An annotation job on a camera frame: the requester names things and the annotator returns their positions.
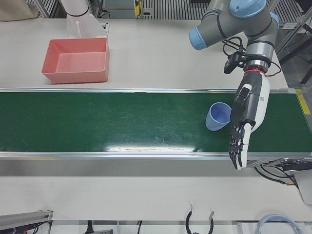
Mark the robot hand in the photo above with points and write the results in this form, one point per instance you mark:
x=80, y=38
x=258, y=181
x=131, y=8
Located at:
x=258, y=97

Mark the light blue plastic cup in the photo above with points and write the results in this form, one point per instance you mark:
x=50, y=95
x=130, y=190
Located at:
x=214, y=122

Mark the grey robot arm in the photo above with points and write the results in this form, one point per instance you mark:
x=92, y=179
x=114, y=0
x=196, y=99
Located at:
x=234, y=24

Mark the black docking box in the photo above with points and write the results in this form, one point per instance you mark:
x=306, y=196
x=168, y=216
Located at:
x=297, y=165

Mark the pink plastic box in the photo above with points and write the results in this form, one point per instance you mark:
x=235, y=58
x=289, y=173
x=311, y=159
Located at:
x=75, y=75

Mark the silver laptop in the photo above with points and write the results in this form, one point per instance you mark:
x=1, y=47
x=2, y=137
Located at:
x=306, y=187

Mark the green conveyor belt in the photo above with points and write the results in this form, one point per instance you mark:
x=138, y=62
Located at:
x=97, y=122

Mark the brown cardboard sheet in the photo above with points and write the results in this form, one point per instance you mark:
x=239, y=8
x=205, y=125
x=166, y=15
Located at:
x=17, y=9

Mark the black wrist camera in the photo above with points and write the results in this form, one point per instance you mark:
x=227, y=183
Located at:
x=230, y=64

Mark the aluminium frame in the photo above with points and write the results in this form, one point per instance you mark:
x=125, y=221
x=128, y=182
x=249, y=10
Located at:
x=292, y=24

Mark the yellow black striped post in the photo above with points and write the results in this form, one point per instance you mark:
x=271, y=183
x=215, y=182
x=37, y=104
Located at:
x=138, y=7

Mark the aluminium profile rail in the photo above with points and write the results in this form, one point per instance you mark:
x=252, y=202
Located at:
x=24, y=219

